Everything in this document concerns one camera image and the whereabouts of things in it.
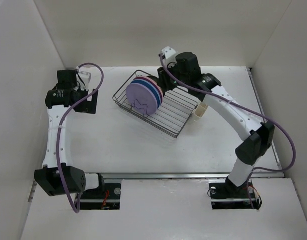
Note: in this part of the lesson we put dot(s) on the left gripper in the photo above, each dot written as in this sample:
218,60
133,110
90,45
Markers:
88,108

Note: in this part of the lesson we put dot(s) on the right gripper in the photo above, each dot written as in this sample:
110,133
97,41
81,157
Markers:
163,77

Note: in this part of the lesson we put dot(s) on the yellow black plate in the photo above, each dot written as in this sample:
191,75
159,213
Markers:
155,80

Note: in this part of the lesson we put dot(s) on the dark blue plate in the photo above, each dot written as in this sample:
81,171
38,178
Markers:
152,86

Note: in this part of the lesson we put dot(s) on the purple plate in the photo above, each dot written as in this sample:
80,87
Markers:
141,98

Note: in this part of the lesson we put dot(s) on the pink plate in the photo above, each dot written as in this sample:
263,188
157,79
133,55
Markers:
149,80

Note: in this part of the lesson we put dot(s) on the light blue plate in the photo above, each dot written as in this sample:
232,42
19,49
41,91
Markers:
151,87

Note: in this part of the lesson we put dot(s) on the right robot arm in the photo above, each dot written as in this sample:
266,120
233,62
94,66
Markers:
256,135

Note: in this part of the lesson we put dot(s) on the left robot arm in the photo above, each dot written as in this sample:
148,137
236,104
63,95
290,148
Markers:
58,153

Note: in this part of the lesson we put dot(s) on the beige cutlery holder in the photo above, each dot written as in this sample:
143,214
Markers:
200,111

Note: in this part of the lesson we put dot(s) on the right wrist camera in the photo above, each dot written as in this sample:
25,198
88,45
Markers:
168,55

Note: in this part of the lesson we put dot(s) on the black wire dish rack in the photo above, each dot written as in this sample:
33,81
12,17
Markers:
171,118

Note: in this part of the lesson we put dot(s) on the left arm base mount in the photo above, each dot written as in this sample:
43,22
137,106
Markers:
107,197

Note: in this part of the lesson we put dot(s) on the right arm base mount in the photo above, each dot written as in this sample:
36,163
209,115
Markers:
226,196

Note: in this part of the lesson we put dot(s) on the aluminium front rail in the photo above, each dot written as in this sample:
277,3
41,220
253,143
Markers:
164,176

